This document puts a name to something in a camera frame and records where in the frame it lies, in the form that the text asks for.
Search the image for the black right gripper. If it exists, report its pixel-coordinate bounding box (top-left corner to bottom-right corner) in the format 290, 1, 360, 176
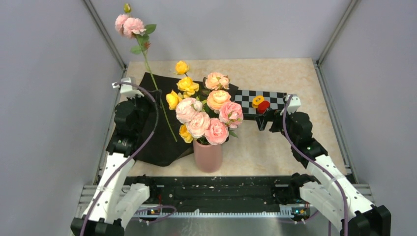
255, 106, 297, 145

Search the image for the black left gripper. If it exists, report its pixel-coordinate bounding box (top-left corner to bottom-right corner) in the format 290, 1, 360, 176
127, 87, 162, 133

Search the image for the black wrapping sheet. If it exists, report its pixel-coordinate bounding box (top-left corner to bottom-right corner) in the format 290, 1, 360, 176
107, 72, 240, 167

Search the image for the pale pink rose stem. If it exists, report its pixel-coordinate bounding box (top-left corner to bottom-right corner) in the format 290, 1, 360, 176
115, 3, 178, 143

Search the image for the peach rose stem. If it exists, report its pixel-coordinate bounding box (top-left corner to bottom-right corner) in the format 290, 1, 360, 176
204, 72, 231, 113

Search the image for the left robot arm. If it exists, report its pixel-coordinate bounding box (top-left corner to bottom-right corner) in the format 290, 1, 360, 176
70, 89, 162, 236

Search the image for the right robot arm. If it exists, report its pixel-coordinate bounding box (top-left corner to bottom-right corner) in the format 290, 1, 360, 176
255, 108, 391, 236

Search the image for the pink vase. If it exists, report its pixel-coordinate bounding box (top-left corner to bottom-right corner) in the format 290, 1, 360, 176
193, 140, 223, 173

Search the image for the red toy block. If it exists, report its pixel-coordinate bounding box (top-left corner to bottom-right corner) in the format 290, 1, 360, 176
256, 100, 270, 114

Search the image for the yellow toy block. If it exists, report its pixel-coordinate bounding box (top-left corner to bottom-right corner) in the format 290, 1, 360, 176
251, 95, 265, 109

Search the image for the black white chessboard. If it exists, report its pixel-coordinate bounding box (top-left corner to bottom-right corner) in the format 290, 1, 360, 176
232, 89, 287, 120

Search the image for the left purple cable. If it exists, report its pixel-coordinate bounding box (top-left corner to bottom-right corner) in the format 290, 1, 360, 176
79, 81, 177, 236

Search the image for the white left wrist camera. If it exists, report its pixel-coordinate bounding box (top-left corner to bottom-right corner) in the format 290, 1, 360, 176
112, 77, 145, 98

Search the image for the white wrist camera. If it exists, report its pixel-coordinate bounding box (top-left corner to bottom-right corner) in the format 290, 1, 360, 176
283, 94, 301, 115
112, 77, 145, 98

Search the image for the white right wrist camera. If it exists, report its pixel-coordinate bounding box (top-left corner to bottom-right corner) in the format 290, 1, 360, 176
283, 94, 301, 115

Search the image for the aluminium frame rail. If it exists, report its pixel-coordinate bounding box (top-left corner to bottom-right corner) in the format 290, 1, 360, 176
81, 0, 127, 71

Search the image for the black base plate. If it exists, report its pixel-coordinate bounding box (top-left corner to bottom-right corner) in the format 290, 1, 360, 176
124, 176, 311, 213

